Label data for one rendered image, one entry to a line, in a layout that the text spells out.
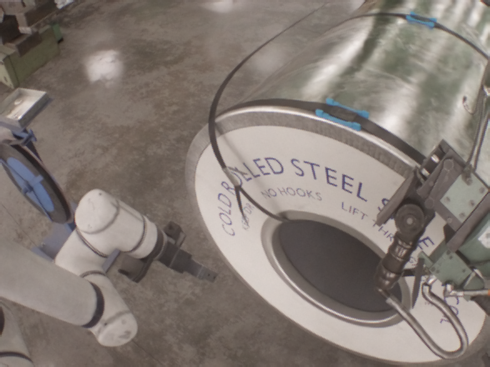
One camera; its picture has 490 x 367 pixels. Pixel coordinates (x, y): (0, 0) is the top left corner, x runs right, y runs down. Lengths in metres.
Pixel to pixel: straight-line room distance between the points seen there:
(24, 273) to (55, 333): 1.92
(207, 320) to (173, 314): 0.19
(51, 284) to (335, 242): 1.27
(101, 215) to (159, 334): 1.52
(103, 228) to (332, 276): 1.06
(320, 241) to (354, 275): 0.20
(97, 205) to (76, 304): 0.20
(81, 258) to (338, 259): 1.11
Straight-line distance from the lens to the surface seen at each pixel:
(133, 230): 0.81
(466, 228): 0.72
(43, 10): 0.97
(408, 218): 0.74
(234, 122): 1.11
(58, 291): 0.63
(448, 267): 0.76
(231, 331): 2.15
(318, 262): 1.63
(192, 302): 2.27
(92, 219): 0.76
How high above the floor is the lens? 1.95
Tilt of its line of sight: 47 degrees down
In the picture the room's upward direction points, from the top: 11 degrees counter-clockwise
